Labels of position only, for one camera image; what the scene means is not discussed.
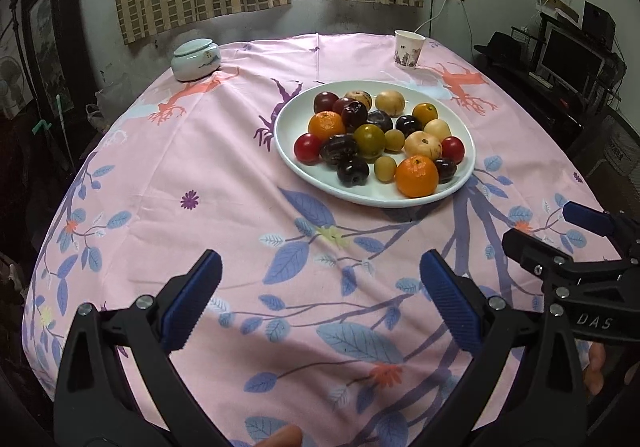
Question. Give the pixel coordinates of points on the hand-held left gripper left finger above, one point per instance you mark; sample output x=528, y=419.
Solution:
x=192, y=299

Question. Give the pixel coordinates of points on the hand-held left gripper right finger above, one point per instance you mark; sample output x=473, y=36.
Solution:
x=450, y=302

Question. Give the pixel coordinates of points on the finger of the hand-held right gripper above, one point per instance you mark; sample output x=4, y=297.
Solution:
x=530, y=252
x=587, y=219

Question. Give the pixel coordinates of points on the dark purple plum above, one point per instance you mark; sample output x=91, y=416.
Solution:
x=352, y=172
x=408, y=125
x=446, y=170
x=380, y=121

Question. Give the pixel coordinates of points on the orange tangerine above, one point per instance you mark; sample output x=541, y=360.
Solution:
x=325, y=124
x=416, y=175

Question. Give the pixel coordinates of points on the small green plum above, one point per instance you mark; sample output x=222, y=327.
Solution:
x=385, y=169

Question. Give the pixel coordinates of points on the pale yellow pepino melon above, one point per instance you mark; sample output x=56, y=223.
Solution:
x=422, y=145
x=438, y=129
x=389, y=103

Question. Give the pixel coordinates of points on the pale green oval plate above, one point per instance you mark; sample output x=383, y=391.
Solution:
x=300, y=177

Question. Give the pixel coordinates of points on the small yellow plum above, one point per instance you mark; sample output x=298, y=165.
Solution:
x=394, y=141

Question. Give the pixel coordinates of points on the yellow-orange mandarin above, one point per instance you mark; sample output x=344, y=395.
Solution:
x=425, y=113

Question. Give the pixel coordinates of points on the green mandarin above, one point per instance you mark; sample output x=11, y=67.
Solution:
x=369, y=141

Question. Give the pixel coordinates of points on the purple passion fruit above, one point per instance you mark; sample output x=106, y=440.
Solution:
x=336, y=150
x=354, y=116

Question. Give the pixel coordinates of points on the striped pepino melon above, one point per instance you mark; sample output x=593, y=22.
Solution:
x=361, y=98

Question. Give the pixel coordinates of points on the large dark red plum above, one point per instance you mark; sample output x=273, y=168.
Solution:
x=325, y=102
x=341, y=104

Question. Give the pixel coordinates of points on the person's right hand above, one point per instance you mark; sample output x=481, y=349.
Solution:
x=595, y=369

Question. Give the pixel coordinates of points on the person's left hand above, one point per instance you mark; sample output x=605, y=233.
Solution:
x=277, y=438

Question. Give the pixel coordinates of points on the black computer desk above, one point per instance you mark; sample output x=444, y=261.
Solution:
x=555, y=102

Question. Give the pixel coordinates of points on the pink floral tablecloth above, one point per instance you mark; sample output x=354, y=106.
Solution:
x=200, y=177

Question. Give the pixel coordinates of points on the computer keyboard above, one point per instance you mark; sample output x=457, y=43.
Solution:
x=540, y=79

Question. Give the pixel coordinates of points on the computer monitor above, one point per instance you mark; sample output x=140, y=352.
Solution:
x=572, y=56

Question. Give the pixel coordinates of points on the black hat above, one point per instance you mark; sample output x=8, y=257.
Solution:
x=500, y=48

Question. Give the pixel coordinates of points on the black speaker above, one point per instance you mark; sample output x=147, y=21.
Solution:
x=599, y=22

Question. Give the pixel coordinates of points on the clear plastic bag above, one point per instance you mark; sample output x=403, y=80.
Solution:
x=99, y=109

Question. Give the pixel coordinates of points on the printed paper cup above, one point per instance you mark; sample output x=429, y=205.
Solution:
x=409, y=51

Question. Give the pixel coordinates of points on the pale green lidded ceramic jar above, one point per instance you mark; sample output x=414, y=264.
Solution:
x=195, y=61

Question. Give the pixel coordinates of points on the white electric fan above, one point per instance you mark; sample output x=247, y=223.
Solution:
x=15, y=87

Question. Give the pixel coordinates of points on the dark wooden stand pole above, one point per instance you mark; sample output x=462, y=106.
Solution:
x=15, y=17

